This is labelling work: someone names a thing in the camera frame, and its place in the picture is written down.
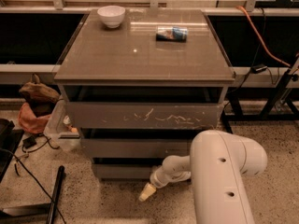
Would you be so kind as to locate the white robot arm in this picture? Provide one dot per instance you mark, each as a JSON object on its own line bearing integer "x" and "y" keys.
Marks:
{"x": 215, "y": 165}

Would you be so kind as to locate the black bin at left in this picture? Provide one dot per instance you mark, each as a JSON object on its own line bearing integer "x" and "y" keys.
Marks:
{"x": 10, "y": 138}

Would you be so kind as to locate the black metal stand leg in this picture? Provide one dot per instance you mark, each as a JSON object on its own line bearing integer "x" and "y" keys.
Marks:
{"x": 50, "y": 210}

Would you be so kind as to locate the grey drawer cabinet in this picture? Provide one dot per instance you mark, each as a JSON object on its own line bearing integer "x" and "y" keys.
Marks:
{"x": 131, "y": 57}

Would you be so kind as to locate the black power adapter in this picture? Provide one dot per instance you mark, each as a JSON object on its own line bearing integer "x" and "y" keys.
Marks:
{"x": 29, "y": 142}

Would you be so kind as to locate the black table frame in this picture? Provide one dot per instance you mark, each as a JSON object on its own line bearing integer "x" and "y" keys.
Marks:
{"x": 281, "y": 95}

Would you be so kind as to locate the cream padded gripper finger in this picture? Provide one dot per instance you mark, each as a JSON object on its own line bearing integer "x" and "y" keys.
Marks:
{"x": 146, "y": 192}

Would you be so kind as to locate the scratched grey top drawer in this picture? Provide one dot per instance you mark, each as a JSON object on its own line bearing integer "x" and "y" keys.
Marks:
{"x": 96, "y": 107}

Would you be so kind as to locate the grey middle drawer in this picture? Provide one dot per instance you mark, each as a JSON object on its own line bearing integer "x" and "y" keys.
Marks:
{"x": 136, "y": 143}

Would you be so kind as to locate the blue crushed drink can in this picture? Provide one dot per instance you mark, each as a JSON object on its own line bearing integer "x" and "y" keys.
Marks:
{"x": 171, "y": 33}

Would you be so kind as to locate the black adapter on rail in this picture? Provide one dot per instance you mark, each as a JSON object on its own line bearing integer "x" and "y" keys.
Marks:
{"x": 256, "y": 69}

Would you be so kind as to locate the orange cloth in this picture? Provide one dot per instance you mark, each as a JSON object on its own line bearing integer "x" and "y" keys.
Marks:
{"x": 29, "y": 122}

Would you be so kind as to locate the white bowl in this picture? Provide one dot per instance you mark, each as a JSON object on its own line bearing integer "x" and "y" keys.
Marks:
{"x": 111, "y": 16}

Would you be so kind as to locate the grey bottom drawer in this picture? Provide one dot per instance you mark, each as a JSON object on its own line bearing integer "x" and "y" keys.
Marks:
{"x": 124, "y": 168}

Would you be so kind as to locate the clear plastic container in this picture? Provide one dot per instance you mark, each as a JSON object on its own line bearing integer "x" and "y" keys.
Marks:
{"x": 59, "y": 132}

